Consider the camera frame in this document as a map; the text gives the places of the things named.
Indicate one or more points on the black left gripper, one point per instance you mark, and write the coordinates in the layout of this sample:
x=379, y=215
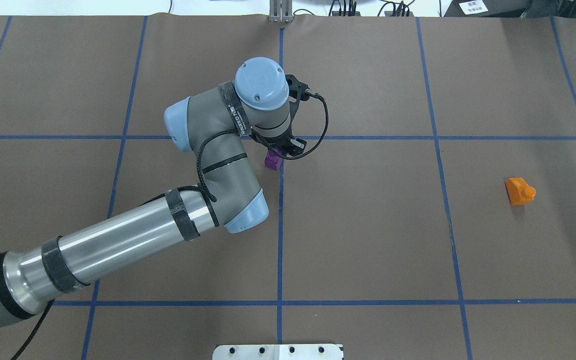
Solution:
x=274, y=141

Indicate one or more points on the purple trapezoid block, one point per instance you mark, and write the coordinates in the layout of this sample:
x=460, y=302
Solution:
x=274, y=159

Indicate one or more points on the orange trapezoid block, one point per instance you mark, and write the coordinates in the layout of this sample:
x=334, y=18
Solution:
x=519, y=192

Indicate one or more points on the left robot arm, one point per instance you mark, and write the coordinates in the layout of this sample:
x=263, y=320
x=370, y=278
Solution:
x=261, y=102

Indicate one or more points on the brown paper table mat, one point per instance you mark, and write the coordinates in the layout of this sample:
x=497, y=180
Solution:
x=396, y=238

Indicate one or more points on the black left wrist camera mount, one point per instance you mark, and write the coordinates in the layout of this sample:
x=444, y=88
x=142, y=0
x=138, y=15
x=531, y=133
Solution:
x=297, y=91

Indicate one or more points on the aluminium frame post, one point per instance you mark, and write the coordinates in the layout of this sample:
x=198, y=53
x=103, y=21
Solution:
x=281, y=11

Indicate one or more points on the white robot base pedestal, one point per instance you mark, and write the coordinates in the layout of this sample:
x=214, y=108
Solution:
x=299, y=351

